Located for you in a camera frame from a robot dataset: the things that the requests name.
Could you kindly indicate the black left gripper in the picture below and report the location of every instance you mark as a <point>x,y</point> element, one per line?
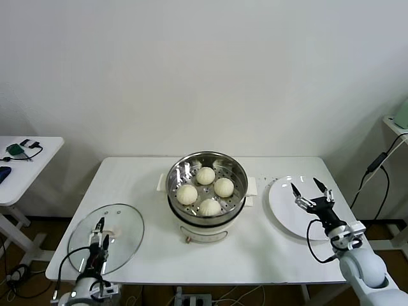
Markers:
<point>95,259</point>

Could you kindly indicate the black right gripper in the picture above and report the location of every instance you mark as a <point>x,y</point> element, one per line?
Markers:
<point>326,212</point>

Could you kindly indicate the round glass lid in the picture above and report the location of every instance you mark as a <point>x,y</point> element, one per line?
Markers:
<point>127,232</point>

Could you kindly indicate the white steamed baozi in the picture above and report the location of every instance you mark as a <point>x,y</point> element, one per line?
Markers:
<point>205,175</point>
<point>187,194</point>
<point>209,207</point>
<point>224,187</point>

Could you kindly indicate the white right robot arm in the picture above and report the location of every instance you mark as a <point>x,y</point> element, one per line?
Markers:
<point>366,274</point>

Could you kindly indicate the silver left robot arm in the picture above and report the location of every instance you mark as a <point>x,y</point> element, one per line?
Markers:
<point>81,290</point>

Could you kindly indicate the white round plate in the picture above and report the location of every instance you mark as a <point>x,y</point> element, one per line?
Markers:
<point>283,207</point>

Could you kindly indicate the white side table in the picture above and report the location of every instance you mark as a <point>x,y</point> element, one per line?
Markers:
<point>19,181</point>

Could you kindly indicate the grey power strip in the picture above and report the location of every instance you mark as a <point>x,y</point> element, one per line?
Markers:
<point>192,299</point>

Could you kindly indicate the blue flat object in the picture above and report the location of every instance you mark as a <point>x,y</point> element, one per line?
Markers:
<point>4,173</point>

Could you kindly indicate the pale green appliance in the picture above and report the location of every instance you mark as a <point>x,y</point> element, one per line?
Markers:
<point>402,114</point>

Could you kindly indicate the small green device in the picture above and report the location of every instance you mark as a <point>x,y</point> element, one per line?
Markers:
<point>15,149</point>

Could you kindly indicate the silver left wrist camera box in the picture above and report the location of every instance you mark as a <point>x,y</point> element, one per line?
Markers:
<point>108,288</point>

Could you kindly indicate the white table frame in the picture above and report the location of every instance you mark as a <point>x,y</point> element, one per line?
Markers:
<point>118,291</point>

